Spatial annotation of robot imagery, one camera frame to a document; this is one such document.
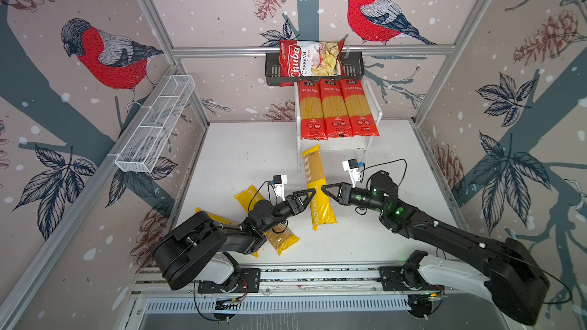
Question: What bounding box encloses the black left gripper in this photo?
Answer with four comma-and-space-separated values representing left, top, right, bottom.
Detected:
260, 190, 314, 235

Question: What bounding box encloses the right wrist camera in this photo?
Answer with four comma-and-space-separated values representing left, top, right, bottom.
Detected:
342, 158, 365, 188

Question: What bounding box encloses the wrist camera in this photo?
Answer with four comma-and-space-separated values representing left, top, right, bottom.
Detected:
271, 175, 287, 201
342, 158, 365, 188

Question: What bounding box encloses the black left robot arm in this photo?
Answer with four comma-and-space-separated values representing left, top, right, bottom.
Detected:
151, 189, 316, 292

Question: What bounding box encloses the red spaghetti bag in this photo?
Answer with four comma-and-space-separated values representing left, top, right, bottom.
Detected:
298, 81, 327, 140
319, 79, 353, 138
339, 79, 379, 137

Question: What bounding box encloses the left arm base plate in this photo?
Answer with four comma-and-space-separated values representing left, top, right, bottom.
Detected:
197, 268, 261, 296

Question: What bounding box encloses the yellow spaghetti bag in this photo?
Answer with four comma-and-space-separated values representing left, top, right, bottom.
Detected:
235, 185, 300, 255
301, 145, 337, 231
194, 207, 262, 258

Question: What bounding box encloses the black wall basket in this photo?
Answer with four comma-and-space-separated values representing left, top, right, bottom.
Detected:
265, 52, 365, 87

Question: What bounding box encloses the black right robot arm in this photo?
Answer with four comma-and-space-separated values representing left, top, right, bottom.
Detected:
321, 171, 550, 326

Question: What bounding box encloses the white wire mesh basket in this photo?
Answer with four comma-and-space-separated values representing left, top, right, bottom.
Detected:
115, 75, 195, 174

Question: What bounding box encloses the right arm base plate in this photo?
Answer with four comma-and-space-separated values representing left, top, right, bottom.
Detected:
378, 250, 444, 292

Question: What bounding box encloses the aluminium mounting rail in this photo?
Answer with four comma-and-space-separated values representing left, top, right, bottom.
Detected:
129, 257, 492, 300

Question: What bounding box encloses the red cassava chips bag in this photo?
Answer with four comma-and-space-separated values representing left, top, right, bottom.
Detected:
278, 40, 345, 78

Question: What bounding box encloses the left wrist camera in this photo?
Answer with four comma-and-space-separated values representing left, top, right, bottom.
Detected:
271, 175, 287, 201

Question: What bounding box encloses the white two-tier shelf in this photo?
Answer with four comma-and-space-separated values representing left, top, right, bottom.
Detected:
294, 79, 383, 172

